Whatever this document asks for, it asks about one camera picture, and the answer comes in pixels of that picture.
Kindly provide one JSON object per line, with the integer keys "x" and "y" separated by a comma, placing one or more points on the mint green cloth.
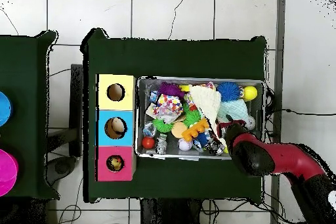
{"x": 235, "y": 109}

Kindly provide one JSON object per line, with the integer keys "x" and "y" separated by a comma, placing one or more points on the cream waffle cloth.
{"x": 207, "y": 100}

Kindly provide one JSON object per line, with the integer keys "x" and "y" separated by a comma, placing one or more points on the white cloth with coloured dots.
{"x": 169, "y": 104}

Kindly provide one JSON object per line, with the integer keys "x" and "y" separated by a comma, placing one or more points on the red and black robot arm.
{"x": 275, "y": 153}

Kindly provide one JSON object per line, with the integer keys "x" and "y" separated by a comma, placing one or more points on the silver mesh bin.
{"x": 173, "y": 150}

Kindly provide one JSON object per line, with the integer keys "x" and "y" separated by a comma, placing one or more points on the wooden box with three holes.
{"x": 123, "y": 103}

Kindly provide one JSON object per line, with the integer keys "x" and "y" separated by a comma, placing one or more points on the blue spiky ball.
{"x": 229, "y": 91}

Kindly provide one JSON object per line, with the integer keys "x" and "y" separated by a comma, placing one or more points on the yellow ball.
{"x": 250, "y": 93}

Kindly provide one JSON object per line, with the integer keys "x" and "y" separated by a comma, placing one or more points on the orange toy brick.
{"x": 194, "y": 130}

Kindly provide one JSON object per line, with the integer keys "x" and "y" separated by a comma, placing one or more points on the green spiky ball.
{"x": 192, "y": 117}
{"x": 161, "y": 126}

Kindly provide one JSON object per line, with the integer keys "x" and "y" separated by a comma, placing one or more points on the purple spiky toy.
{"x": 169, "y": 89}

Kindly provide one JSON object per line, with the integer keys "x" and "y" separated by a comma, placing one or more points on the silver toy robot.
{"x": 161, "y": 145}

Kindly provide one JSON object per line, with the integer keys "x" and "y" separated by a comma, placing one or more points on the red rubber ball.
{"x": 148, "y": 142}

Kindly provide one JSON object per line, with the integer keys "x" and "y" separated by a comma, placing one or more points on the dark green table cloth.
{"x": 26, "y": 76}
{"x": 170, "y": 58}

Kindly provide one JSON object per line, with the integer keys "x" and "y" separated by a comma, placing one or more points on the yellow toy duck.
{"x": 115, "y": 164}

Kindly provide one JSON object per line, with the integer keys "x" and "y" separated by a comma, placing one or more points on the black stand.
{"x": 76, "y": 90}

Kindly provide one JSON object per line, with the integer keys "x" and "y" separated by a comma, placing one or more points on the blue bowl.
{"x": 4, "y": 108}

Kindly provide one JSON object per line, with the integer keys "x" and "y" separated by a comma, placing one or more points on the magenta bowl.
{"x": 7, "y": 172}

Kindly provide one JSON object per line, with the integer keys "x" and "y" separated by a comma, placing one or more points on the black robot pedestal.
{"x": 170, "y": 213}

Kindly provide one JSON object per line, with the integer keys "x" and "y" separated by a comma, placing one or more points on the grey metal rail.
{"x": 281, "y": 24}

